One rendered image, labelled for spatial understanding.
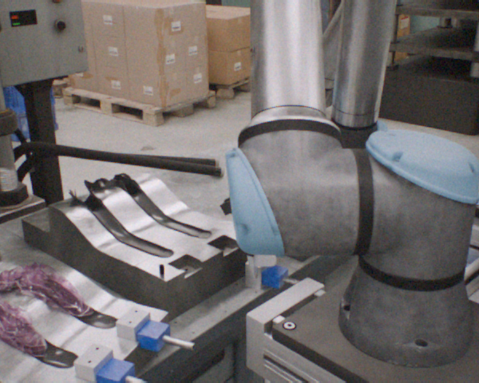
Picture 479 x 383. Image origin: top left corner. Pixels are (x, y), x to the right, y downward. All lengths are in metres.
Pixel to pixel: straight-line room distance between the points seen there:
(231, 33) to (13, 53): 4.08
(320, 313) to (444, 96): 4.37
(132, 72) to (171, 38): 0.46
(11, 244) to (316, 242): 1.01
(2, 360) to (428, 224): 0.67
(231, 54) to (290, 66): 5.14
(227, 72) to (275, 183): 5.20
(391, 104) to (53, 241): 4.18
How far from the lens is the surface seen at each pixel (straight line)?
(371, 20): 0.91
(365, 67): 0.93
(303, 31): 0.70
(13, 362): 1.02
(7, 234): 1.57
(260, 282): 1.24
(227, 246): 1.27
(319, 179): 0.61
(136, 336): 1.03
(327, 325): 0.75
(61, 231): 1.36
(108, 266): 1.25
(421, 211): 0.63
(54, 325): 1.08
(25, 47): 1.86
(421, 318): 0.69
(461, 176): 0.63
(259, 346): 0.85
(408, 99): 5.20
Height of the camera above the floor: 1.47
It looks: 24 degrees down
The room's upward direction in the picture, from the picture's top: straight up
